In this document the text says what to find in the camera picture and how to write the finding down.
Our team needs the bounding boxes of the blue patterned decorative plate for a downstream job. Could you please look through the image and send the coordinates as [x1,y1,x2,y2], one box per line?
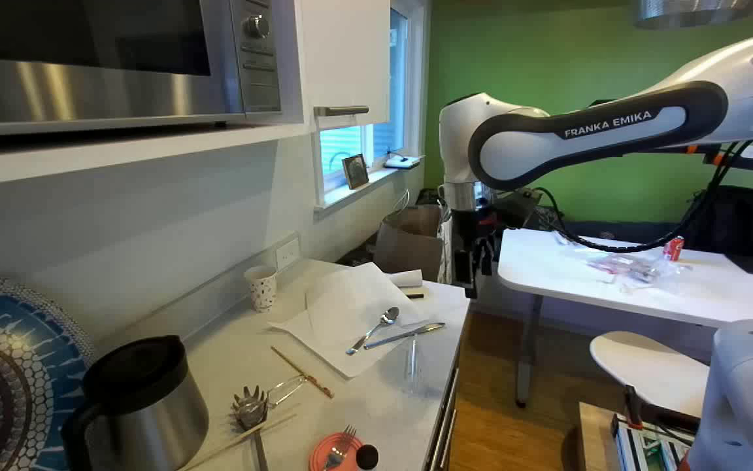
[0,275,89,471]

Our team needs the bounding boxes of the patterned paper cup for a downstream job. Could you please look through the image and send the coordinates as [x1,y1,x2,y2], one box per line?
[245,264,276,312]

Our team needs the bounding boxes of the white wall outlet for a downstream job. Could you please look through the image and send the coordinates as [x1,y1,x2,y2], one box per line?
[274,239,300,271]

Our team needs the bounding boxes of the steel coffee carafe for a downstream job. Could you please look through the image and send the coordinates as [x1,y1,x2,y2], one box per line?
[62,336,208,471]

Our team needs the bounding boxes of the stainless steel microwave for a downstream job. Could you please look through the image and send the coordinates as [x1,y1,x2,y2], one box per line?
[0,0,280,136]

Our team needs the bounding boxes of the white dining table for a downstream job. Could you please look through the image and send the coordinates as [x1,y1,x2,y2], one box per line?
[497,229,753,412]

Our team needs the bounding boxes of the orange silicone lid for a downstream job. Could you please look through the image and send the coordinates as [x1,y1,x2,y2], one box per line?
[309,432,381,471]

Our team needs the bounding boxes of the white upper cabinet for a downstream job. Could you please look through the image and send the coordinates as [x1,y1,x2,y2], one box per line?
[295,0,390,128]

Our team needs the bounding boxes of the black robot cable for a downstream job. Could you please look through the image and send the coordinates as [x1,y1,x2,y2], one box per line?
[516,140,753,298]

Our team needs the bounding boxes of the wooden chopstick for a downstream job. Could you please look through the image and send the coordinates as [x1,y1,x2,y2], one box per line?
[268,347,335,401]

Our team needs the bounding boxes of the brown paper bag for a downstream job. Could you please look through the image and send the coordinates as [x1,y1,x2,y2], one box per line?
[374,204,445,281]

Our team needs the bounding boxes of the silver spoon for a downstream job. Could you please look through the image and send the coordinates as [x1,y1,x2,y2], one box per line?
[344,307,399,357]

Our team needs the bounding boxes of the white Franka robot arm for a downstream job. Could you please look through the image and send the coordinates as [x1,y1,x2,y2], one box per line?
[440,38,753,471]

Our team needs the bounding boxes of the white paper towel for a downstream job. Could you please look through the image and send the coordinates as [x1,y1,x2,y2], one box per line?
[276,264,424,377]

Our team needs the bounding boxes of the white round stool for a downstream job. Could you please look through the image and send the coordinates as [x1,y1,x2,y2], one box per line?
[591,330,709,420]

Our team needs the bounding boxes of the silver butter knife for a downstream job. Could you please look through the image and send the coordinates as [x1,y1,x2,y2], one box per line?
[364,323,445,350]

